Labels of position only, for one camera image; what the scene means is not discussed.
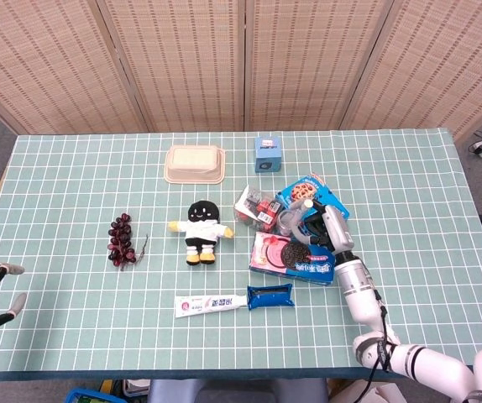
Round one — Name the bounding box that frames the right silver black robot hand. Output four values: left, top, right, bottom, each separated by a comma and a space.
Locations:
288, 199, 356, 255

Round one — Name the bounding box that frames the clear plastic test tube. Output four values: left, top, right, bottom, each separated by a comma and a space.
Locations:
291, 199, 314, 220

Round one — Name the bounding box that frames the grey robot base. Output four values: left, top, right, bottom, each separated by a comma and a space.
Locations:
147, 378, 329, 403

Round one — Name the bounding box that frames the white toothpaste tube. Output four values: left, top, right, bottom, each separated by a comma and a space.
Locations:
174, 293, 250, 319

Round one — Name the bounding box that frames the blue chocolate chip cookie box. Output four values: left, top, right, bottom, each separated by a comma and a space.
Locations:
275, 173, 350, 242

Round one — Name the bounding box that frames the pink and blue Oreo box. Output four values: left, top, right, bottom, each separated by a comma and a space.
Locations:
249, 230, 337, 287

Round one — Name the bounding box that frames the clear bag of coffee capsules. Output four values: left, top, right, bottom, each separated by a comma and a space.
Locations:
233, 185, 286, 233

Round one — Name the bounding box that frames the blue Oreo snack packet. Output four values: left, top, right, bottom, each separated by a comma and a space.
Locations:
245, 284, 296, 311

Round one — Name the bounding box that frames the small light blue box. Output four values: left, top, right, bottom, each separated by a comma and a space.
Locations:
253, 136, 283, 174

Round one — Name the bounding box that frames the black and white plush doll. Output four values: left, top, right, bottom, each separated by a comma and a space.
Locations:
167, 200, 236, 266

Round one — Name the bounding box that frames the blue plastic crate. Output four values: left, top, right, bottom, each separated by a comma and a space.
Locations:
63, 388, 117, 403

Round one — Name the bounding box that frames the green grid tablecloth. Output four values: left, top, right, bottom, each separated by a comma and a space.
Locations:
0, 128, 482, 381

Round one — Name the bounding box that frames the dark red grape bunch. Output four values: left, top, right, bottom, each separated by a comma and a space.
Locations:
107, 212, 150, 272

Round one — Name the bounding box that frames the beige plastic food container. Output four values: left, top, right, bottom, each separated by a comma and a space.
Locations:
164, 144, 227, 185

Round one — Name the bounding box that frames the brown cardboard box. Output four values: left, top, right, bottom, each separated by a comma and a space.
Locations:
328, 379, 397, 403

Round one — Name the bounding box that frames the bamboo folding screen panel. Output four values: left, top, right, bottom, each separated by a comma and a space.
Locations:
339, 0, 482, 142
243, 0, 396, 131
0, 0, 149, 136
96, 0, 249, 133

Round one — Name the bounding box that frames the small white box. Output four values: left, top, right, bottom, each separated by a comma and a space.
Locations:
122, 379, 152, 398

